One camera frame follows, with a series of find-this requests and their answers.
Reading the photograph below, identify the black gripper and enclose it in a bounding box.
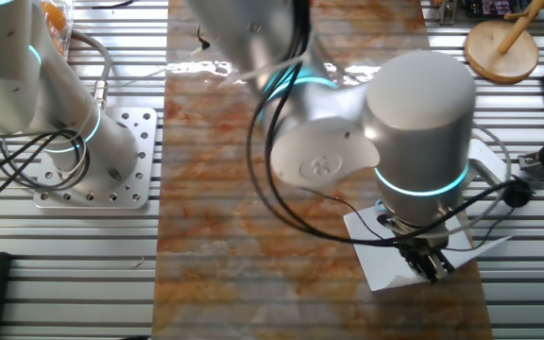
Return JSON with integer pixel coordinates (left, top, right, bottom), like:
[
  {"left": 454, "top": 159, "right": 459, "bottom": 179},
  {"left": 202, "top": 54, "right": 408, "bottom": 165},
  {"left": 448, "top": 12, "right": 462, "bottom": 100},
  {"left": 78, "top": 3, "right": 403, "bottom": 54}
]
[{"left": 394, "top": 234, "right": 457, "bottom": 284}]

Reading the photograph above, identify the white paper sheet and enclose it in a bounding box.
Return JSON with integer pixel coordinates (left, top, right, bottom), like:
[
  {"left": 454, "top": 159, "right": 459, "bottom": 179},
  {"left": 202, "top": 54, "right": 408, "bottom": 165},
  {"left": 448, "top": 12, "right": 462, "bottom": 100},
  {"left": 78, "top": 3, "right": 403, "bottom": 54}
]
[{"left": 342, "top": 205, "right": 513, "bottom": 293}]

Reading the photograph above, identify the orange marble pattern mat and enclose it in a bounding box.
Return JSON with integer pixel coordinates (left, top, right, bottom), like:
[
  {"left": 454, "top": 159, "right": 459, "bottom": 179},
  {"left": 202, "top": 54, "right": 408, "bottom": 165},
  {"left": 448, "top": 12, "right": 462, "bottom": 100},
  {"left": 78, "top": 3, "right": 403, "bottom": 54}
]
[{"left": 151, "top": 0, "right": 494, "bottom": 340}]

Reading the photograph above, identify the wooden stand with round base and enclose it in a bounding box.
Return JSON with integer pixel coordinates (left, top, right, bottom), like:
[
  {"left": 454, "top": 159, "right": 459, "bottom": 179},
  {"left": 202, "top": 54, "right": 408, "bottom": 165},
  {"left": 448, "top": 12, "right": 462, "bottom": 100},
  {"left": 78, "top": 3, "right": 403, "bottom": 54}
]
[{"left": 464, "top": 0, "right": 544, "bottom": 85}]

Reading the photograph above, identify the dark printed box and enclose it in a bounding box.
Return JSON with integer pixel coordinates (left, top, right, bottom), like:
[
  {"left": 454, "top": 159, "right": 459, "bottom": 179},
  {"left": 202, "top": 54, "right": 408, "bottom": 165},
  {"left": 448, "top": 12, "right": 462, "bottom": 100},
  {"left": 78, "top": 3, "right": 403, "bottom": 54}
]
[{"left": 463, "top": 0, "right": 528, "bottom": 19}]

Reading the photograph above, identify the clear plastic fruit clamshell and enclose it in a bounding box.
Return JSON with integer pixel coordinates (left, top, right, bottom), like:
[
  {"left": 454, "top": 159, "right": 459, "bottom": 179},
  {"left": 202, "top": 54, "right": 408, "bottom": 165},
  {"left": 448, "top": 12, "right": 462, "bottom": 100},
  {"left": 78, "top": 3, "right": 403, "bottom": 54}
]
[{"left": 40, "top": 0, "right": 76, "bottom": 59}]

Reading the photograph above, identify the orange fruit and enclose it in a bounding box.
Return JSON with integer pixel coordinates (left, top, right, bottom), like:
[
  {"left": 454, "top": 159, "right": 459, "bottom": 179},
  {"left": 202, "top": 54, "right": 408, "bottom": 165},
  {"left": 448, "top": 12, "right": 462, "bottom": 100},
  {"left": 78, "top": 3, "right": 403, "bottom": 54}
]
[{"left": 40, "top": 2, "right": 68, "bottom": 53}]

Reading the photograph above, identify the black cable with round connector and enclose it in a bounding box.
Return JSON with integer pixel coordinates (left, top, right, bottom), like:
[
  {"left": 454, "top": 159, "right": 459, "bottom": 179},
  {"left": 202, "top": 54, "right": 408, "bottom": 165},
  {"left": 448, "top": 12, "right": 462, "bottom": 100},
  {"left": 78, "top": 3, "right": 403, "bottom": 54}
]
[{"left": 378, "top": 177, "right": 536, "bottom": 249}]

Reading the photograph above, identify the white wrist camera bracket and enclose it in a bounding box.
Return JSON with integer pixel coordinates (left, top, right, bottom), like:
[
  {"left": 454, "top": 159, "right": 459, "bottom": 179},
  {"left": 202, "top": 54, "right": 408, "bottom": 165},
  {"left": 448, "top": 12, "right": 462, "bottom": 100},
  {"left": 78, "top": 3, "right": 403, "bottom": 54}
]
[{"left": 466, "top": 138, "right": 510, "bottom": 184}]

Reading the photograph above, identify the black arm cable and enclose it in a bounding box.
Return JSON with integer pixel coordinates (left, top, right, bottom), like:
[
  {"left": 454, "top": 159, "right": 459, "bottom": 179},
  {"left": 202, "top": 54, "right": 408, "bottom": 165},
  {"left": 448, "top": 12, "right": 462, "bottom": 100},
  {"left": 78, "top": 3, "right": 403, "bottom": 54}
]
[
  {"left": 246, "top": 0, "right": 399, "bottom": 248},
  {"left": 263, "top": 0, "right": 399, "bottom": 247}
]

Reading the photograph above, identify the small metal bracket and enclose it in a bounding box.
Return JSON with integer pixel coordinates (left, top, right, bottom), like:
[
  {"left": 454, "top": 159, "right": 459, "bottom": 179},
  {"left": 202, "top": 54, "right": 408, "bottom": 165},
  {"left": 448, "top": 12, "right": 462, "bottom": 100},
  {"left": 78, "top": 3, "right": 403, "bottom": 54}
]
[{"left": 437, "top": 0, "right": 460, "bottom": 26}]

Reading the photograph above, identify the thin cable with black plug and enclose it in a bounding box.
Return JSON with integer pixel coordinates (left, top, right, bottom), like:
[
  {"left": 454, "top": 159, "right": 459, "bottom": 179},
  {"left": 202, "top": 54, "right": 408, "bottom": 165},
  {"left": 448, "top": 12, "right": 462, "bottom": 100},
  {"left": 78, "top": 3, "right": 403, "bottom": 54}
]
[{"left": 127, "top": 25, "right": 213, "bottom": 86}]

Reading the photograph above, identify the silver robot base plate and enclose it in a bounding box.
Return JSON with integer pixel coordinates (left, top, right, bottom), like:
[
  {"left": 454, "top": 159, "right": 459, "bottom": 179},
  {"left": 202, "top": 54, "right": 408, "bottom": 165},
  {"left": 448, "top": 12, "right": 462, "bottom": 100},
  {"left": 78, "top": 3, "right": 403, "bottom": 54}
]
[{"left": 33, "top": 106, "right": 159, "bottom": 211}]

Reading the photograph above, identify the grey cable with metal connector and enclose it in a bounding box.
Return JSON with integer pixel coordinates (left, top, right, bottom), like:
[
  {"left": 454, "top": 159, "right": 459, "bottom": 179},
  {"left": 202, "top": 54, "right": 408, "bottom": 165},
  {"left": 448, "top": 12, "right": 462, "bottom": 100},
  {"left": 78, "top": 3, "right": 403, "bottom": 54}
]
[{"left": 71, "top": 28, "right": 112, "bottom": 112}]

